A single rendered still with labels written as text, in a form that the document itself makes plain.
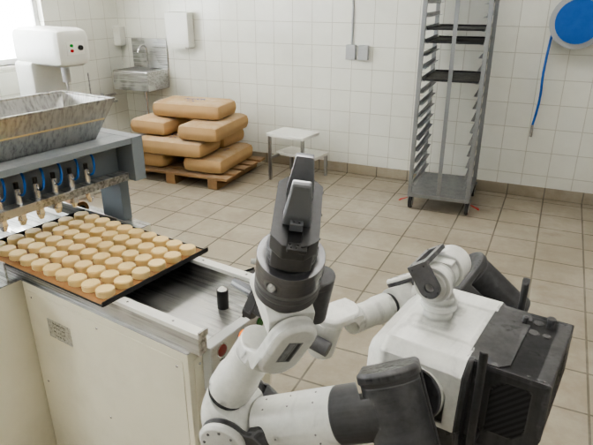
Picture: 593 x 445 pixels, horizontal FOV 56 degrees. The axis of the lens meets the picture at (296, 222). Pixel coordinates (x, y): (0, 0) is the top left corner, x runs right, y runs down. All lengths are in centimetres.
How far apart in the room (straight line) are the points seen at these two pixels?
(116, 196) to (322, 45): 356
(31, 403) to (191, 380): 78
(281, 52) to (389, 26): 109
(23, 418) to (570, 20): 432
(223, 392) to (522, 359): 47
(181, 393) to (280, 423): 61
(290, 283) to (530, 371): 43
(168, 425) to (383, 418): 87
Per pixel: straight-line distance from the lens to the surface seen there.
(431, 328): 99
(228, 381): 88
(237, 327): 147
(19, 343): 197
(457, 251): 101
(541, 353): 99
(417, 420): 84
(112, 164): 210
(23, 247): 193
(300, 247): 60
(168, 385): 151
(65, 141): 196
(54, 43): 494
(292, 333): 74
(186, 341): 139
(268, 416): 92
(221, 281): 165
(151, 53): 643
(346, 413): 86
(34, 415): 212
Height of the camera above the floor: 164
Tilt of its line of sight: 22 degrees down
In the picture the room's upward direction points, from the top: straight up
